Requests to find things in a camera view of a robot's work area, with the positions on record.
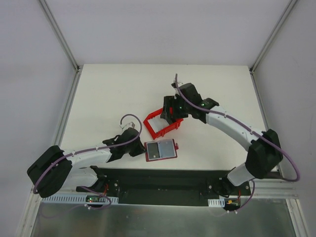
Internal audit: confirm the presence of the red plastic bin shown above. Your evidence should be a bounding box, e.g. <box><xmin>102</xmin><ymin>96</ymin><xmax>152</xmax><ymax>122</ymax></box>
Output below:
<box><xmin>143</xmin><ymin>108</ymin><xmax>183</xmax><ymax>140</ymax></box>

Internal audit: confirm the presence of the red leather card holder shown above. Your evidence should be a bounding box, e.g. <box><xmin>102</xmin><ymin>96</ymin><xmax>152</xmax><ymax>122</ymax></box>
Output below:
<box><xmin>144</xmin><ymin>139</ymin><xmax>179</xmax><ymax>162</ymax></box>

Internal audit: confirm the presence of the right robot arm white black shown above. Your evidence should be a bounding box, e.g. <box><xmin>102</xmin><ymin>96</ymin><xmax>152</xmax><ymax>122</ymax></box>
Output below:
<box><xmin>160</xmin><ymin>83</ymin><xmax>282</xmax><ymax>198</ymax></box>

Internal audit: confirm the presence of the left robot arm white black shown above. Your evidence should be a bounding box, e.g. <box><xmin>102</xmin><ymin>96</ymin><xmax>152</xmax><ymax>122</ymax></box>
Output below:
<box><xmin>27</xmin><ymin>127</ymin><xmax>145</xmax><ymax>198</ymax></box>

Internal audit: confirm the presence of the white card stack in bin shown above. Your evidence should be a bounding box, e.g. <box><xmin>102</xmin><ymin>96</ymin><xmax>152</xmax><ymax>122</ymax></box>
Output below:
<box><xmin>148</xmin><ymin>118</ymin><xmax>166</xmax><ymax>132</ymax></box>

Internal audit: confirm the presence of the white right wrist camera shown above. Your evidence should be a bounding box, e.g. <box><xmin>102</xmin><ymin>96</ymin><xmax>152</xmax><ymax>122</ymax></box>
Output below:
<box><xmin>171</xmin><ymin>81</ymin><xmax>183</xmax><ymax>94</ymax></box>

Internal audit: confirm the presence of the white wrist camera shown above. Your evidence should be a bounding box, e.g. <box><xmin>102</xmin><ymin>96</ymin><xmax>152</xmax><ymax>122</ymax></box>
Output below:
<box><xmin>171</xmin><ymin>81</ymin><xmax>183</xmax><ymax>94</ymax></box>
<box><xmin>120</xmin><ymin>121</ymin><xmax>135</xmax><ymax>130</ymax></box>

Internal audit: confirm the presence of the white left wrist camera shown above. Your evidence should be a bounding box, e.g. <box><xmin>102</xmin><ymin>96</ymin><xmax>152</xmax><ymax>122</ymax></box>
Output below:
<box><xmin>120</xmin><ymin>121</ymin><xmax>135</xmax><ymax>130</ymax></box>

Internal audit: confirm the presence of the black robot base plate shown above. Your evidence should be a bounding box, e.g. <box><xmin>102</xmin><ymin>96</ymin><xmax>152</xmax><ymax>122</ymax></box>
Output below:
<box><xmin>76</xmin><ymin>167</ymin><xmax>256</xmax><ymax>207</ymax></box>

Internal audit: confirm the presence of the aluminium side rail left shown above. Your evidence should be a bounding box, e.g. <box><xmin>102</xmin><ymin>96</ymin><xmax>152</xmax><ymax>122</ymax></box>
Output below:
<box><xmin>52</xmin><ymin>65</ymin><xmax>83</xmax><ymax>147</ymax></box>

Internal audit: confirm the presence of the aluminium side rail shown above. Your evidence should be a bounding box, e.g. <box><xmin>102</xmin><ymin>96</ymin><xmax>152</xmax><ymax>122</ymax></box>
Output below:
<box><xmin>249</xmin><ymin>70</ymin><xmax>283</xmax><ymax>179</ymax></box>
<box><xmin>52</xmin><ymin>65</ymin><xmax>83</xmax><ymax>147</ymax></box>

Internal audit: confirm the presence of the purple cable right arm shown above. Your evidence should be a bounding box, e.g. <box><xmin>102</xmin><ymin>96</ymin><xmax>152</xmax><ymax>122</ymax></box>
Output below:
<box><xmin>174</xmin><ymin>73</ymin><xmax>301</xmax><ymax>215</ymax></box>

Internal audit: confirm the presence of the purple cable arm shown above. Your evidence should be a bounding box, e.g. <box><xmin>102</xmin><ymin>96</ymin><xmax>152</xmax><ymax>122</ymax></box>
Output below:
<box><xmin>33</xmin><ymin>114</ymin><xmax>143</xmax><ymax>211</ymax></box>
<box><xmin>174</xmin><ymin>73</ymin><xmax>301</xmax><ymax>215</ymax></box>

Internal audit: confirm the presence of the aluminium side rail right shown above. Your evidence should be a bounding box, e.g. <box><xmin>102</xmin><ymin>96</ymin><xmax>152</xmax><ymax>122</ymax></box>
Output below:
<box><xmin>249</xmin><ymin>70</ymin><xmax>283</xmax><ymax>179</ymax></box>

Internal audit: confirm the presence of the white slotted cable duct left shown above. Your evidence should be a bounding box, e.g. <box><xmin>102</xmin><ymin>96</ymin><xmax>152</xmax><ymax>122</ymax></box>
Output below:
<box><xmin>42</xmin><ymin>194</ymin><xmax>119</xmax><ymax>205</ymax></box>

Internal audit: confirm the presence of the white slotted cable duct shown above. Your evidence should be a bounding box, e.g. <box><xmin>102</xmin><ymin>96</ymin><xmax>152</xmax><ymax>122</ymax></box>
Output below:
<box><xmin>42</xmin><ymin>194</ymin><xmax>119</xmax><ymax>205</ymax></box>
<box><xmin>208</xmin><ymin>198</ymin><xmax>225</xmax><ymax>208</ymax></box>

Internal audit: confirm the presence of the white slotted cable duct right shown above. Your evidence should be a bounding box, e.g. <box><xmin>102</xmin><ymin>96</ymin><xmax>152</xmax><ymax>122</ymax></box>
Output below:
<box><xmin>208</xmin><ymin>198</ymin><xmax>225</xmax><ymax>208</ymax></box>

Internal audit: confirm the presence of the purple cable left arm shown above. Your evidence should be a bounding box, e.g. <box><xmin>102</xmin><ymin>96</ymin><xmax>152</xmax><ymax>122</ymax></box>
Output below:
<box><xmin>33</xmin><ymin>114</ymin><xmax>143</xmax><ymax>211</ymax></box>

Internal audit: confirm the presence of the aluminium frame post left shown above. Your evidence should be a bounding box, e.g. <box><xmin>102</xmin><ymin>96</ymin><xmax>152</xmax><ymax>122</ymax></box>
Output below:
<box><xmin>37</xmin><ymin>0</ymin><xmax>83</xmax><ymax>72</ymax></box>

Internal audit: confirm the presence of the aluminium frame post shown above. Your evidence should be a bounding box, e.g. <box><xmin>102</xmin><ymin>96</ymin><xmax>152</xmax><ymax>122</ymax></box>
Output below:
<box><xmin>249</xmin><ymin>0</ymin><xmax>301</xmax><ymax>74</ymax></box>
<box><xmin>37</xmin><ymin>0</ymin><xmax>83</xmax><ymax>72</ymax></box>

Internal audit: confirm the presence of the aluminium frame post right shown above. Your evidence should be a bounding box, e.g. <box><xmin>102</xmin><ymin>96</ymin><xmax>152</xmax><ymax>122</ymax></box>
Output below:
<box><xmin>249</xmin><ymin>0</ymin><xmax>301</xmax><ymax>74</ymax></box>

